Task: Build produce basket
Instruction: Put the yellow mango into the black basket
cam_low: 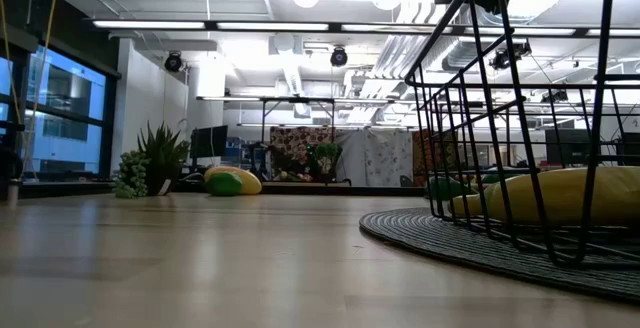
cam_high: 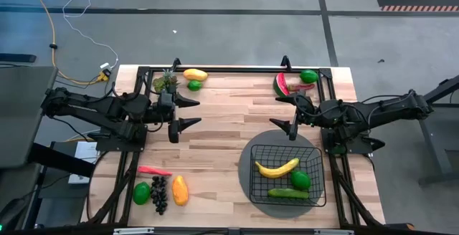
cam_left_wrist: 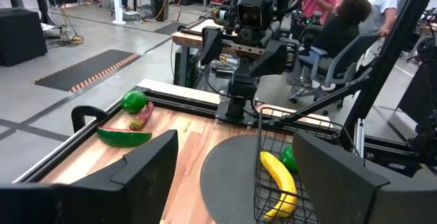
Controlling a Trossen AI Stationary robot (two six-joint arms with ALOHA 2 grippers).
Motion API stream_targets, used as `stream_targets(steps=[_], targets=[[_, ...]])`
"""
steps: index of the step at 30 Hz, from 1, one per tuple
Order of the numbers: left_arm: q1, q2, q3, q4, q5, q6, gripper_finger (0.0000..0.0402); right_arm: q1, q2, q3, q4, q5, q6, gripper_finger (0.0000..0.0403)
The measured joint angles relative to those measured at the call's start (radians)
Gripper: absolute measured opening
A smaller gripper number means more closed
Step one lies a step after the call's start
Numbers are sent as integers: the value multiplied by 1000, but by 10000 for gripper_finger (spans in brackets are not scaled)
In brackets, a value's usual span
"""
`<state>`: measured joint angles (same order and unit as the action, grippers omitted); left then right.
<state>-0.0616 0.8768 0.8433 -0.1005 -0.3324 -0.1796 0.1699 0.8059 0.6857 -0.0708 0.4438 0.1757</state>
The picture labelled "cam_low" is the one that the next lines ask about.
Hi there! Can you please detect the plastic watermelon slice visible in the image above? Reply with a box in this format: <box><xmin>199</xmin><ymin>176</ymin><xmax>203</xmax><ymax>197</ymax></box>
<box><xmin>425</xmin><ymin>175</ymin><xmax>479</xmax><ymax>203</ymax></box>

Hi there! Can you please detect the yellow plastic banana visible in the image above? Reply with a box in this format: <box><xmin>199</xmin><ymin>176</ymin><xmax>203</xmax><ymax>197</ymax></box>
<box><xmin>448</xmin><ymin>165</ymin><xmax>640</xmax><ymax>229</ymax></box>

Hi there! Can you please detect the white printed cloth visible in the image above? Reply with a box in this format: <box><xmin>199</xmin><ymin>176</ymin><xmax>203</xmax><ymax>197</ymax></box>
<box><xmin>333</xmin><ymin>127</ymin><xmax>416</xmax><ymax>188</ymax></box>

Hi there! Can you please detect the black computer monitor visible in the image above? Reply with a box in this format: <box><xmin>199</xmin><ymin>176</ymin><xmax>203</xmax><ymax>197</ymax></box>
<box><xmin>189</xmin><ymin>124</ymin><xmax>230</xmax><ymax>160</ymax></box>
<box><xmin>544</xmin><ymin>127</ymin><xmax>592</xmax><ymax>167</ymax></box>

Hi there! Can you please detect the green background plant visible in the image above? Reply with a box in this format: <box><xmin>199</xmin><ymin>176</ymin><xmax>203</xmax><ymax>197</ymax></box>
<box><xmin>314</xmin><ymin>142</ymin><xmax>344</xmax><ymax>179</ymax></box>

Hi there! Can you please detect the brown floral cloth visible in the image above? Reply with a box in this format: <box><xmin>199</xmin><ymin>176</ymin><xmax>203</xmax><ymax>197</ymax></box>
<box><xmin>269</xmin><ymin>126</ymin><xmax>337</xmax><ymax>182</ymax></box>

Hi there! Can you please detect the round grey woven placemat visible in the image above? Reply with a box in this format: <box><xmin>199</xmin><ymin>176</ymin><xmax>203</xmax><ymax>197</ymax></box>
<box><xmin>358</xmin><ymin>206</ymin><xmax>640</xmax><ymax>305</ymax></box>

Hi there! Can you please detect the black beam with light strips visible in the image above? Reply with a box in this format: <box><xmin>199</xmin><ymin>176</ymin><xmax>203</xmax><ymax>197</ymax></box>
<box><xmin>88</xmin><ymin>17</ymin><xmax>640</xmax><ymax>38</ymax></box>

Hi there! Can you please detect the yellow plastic mango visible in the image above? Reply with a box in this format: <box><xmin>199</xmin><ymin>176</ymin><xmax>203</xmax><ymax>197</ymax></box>
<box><xmin>203</xmin><ymin>165</ymin><xmax>264</xmax><ymax>197</ymax></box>

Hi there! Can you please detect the small dark plastic pineapple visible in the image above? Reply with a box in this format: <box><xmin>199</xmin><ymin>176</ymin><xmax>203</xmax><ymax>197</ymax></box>
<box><xmin>136</xmin><ymin>121</ymin><xmax>192</xmax><ymax>197</ymax></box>

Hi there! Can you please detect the green plastic grape bunch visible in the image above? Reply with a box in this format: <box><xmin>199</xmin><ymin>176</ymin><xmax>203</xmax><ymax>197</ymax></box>
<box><xmin>112</xmin><ymin>149</ymin><xmax>151</xmax><ymax>200</ymax></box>

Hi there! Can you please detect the large glass window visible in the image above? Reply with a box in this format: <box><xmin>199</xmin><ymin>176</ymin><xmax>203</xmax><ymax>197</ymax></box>
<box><xmin>0</xmin><ymin>45</ymin><xmax>119</xmax><ymax>182</ymax></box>

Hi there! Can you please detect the black round ceiling camera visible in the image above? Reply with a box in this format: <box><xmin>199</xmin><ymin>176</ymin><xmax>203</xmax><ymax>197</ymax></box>
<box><xmin>164</xmin><ymin>51</ymin><xmax>184</xmax><ymax>73</ymax></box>
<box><xmin>329</xmin><ymin>46</ymin><xmax>349</xmax><ymax>68</ymax></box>
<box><xmin>492</xmin><ymin>47</ymin><xmax>512</xmax><ymax>72</ymax></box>

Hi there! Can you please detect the black wire basket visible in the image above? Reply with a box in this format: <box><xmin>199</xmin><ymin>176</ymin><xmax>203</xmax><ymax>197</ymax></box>
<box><xmin>402</xmin><ymin>0</ymin><xmax>640</xmax><ymax>270</ymax></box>

